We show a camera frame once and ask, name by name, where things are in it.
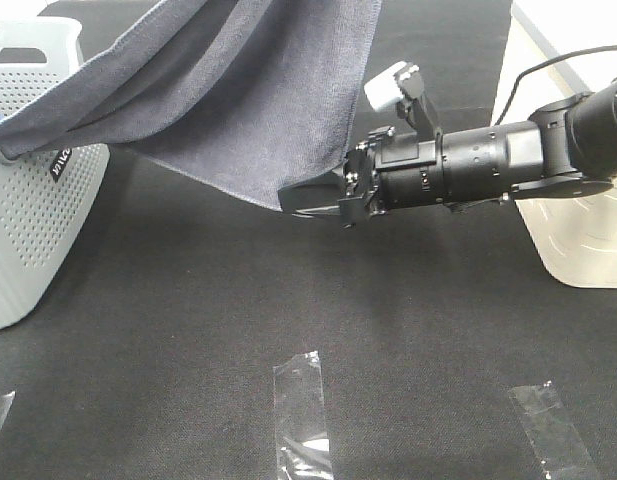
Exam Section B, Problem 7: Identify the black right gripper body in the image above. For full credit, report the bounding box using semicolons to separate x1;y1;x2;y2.
338;123;543;225

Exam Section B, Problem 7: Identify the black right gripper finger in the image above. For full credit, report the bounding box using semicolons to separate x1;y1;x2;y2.
278;166;344;205
287;205;341;219

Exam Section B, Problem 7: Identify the grey microfibre towel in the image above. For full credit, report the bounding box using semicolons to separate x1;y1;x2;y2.
0;1;381;209

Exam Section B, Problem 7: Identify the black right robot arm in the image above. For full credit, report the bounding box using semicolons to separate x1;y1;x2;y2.
278;61;617;227

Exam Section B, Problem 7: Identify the white basket with grey rim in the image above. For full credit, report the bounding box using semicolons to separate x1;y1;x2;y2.
492;1;617;289

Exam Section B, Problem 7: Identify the middle clear tape strip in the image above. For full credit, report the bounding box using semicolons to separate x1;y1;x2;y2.
273;351;334;479

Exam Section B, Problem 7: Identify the grey perforated laundry basket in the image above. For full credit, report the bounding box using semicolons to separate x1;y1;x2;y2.
0;17;109;330

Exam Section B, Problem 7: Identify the right clear tape strip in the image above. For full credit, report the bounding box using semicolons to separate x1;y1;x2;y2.
508;380;602;480

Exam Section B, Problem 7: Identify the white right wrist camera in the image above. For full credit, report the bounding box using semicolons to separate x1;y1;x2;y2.
364;61;424;112

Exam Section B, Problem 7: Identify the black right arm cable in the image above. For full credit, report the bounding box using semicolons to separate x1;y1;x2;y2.
496;44;617;126

